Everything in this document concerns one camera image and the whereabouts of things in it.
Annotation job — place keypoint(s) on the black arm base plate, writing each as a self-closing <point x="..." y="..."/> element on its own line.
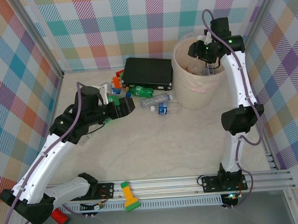
<point x="105" y="189"/>
<point x="210" y="184"/>

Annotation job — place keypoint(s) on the aluminium side rail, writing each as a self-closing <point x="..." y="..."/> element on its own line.
<point x="271" y="158"/>

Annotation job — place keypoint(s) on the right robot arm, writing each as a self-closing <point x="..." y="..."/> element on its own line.
<point x="240" y="87"/>

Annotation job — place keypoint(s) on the orange toy block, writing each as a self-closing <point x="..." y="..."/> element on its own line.
<point x="115" y="81"/>

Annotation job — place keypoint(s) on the yellow green toy flashlight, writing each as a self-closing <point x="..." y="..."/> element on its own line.
<point x="129" y="197"/>

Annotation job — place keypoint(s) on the small bottle light blue label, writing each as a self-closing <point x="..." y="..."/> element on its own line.
<point x="116" y="91"/>

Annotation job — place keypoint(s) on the aluminium frame post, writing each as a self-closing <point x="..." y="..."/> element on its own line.
<point x="261" y="10"/>
<point x="40" y="37"/>

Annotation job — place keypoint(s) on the beige round bin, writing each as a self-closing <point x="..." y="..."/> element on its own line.
<point x="188" y="97"/>

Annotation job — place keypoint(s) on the clear bottle blue cap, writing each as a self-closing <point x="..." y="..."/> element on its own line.
<point x="156" y="101"/>

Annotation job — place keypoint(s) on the green bottle yellow cap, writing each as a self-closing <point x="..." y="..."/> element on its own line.
<point x="113" y="100"/>

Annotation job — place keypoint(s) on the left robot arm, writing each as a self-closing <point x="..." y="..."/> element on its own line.
<point x="41" y="162"/>

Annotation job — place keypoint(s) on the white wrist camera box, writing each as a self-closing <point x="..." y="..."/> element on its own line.
<point x="103" y="90"/>
<point x="205" y="38"/>

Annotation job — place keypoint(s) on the aluminium table rail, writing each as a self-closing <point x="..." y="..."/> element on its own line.
<point x="168" y="186"/>

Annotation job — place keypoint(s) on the red glitter tube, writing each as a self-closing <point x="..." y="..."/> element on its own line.
<point x="60" y="217"/>

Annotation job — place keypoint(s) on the black hard case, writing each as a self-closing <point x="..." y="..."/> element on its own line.
<point x="147" y="72"/>

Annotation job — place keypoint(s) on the small circuit board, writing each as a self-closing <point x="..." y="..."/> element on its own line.
<point x="232" y="198"/>
<point x="97" y="207"/>

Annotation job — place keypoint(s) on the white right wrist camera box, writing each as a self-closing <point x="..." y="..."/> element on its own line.
<point x="205" y="38"/>

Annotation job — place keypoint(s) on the green bottle blue cap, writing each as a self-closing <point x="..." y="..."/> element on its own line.
<point x="140" y="91"/>

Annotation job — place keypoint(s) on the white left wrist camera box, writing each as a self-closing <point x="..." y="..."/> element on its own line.
<point x="103" y="90"/>

